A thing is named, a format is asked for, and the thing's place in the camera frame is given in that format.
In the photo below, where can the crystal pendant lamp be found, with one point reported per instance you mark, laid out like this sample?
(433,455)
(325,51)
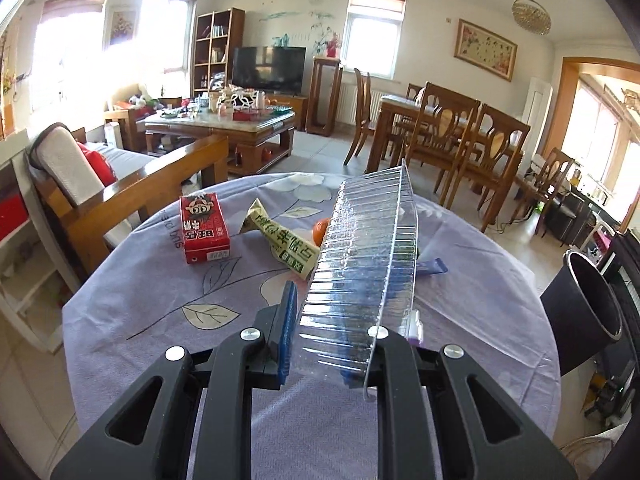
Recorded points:
(531,15)

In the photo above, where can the red flower vase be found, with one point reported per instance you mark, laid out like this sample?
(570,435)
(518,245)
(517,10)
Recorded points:
(331,50)

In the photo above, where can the red cushion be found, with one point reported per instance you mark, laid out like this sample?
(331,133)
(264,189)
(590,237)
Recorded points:
(97,165)

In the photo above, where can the dark grey armchair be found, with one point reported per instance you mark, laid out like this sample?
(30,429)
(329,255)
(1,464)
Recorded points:
(570,215)

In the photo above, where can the flat screen television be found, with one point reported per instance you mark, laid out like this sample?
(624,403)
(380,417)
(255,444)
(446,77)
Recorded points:
(270,70)

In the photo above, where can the wooden armchair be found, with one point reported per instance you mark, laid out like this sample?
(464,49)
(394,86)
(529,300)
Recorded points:
(125,125)

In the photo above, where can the wooden television cabinet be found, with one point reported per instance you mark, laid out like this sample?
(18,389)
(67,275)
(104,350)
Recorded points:
(295,105)

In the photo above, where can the white wall radiator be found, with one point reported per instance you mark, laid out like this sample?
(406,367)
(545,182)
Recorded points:
(350,102)

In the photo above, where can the tall wooden plant stand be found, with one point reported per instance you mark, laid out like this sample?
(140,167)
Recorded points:
(325,62)

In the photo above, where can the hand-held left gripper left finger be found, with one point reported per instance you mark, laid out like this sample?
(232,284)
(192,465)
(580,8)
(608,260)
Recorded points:
(287,330)

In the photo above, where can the small framed flower painting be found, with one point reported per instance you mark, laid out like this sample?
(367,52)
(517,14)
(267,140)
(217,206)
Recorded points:
(121,27)

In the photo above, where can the round table floral cloth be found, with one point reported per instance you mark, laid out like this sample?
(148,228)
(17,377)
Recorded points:
(150,335)

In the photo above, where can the green yellow crushed carton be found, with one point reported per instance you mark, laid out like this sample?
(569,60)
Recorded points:
(285,245)

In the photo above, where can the red drink carton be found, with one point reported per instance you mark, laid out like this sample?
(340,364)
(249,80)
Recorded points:
(205,230)

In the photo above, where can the orange mandarin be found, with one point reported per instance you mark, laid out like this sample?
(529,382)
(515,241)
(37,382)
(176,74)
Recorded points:
(320,232)

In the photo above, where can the white floor box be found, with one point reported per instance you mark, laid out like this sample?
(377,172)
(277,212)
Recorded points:
(113,135)

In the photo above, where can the wooden coffee table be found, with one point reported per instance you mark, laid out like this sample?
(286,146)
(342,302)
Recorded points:
(215,127)

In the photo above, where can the black upright piano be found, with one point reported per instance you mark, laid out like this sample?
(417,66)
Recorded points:
(627,270)

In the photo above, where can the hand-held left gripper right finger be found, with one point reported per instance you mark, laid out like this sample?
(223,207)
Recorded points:
(395,355)

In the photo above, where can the large framed flower painting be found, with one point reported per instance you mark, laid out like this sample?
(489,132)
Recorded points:
(485,50)

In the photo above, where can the black trash bin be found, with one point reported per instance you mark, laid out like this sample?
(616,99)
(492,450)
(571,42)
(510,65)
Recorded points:
(565,320)

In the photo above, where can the wooden sofa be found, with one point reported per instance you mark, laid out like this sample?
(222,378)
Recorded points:
(165,167)

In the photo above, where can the clear ribbed plastic tray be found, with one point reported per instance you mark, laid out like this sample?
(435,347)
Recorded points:
(360,260)

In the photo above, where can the white plastic stool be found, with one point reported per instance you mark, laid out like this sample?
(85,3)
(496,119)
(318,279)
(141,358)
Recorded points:
(597,237)

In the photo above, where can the wooden dining table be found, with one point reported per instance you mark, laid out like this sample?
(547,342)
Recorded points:
(395,105)

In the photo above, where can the wooden bookshelf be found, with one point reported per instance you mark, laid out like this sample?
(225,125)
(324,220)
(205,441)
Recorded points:
(237,30)

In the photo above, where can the red storage box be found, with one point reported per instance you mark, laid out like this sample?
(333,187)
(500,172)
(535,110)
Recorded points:
(12,217)

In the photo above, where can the white standing air conditioner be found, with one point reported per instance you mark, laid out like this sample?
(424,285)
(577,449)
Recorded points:
(537,105)

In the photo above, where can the white shelf unit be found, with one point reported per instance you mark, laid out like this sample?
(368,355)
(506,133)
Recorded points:
(30,280)

